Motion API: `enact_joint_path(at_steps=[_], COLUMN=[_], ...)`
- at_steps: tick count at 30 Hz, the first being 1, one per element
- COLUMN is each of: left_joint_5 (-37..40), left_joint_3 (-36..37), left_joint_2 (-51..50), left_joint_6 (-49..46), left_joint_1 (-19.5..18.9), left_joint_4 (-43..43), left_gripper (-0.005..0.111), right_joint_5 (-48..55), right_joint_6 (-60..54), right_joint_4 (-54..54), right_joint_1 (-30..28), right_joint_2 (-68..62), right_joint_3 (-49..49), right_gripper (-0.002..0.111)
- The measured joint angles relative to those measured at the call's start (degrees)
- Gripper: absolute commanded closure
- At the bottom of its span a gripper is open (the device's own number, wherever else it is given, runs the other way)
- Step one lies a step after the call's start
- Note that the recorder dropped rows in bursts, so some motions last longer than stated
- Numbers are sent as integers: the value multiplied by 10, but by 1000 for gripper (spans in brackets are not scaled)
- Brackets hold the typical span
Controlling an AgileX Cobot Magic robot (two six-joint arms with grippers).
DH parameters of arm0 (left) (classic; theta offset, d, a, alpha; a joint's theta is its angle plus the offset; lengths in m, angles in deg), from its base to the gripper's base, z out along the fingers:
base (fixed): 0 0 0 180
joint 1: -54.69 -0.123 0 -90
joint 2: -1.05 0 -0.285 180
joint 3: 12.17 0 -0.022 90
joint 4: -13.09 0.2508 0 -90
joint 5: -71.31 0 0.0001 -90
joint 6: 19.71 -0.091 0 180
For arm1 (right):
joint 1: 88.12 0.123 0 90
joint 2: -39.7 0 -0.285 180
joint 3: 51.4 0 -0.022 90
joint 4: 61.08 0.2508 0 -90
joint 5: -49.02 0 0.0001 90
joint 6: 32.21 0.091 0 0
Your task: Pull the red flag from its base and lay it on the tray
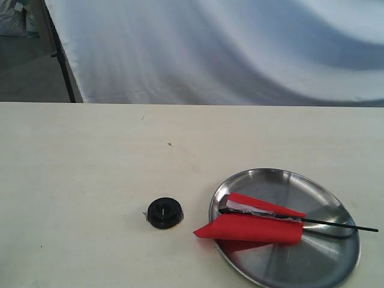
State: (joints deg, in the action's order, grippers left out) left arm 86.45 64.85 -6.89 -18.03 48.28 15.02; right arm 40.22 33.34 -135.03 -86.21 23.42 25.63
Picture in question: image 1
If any red flag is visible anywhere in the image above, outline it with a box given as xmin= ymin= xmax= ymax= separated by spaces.
xmin=193 ymin=193 xmax=378 ymax=245

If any round steel plate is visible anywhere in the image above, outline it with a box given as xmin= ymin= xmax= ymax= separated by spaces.
xmin=208 ymin=168 xmax=361 ymax=287

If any white backdrop cloth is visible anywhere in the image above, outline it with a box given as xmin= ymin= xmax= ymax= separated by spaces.
xmin=46 ymin=1 xmax=383 ymax=107

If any black stand pole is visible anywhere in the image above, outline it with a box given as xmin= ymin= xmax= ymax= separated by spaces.
xmin=42 ymin=1 xmax=76 ymax=103

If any black round flag base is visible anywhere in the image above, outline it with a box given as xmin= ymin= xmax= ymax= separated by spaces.
xmin=143 ymin=197 xmax=184 ymax=229

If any white sack in background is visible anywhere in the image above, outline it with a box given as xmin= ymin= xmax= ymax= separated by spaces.
xmin=1 ymin=0 xmax=39 ymax=38

